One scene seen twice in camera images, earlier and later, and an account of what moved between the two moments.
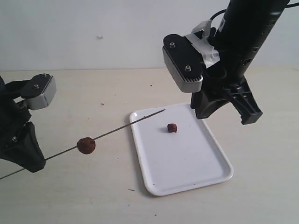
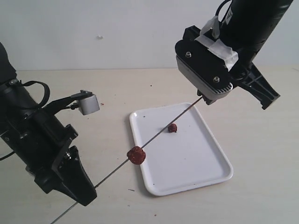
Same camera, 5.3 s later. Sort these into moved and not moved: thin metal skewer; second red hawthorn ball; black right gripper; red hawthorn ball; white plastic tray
Moved: red hawthorn ball; thin metal skewer; black right gripper
Not moved: second red hawthorn ball; white plastic tray
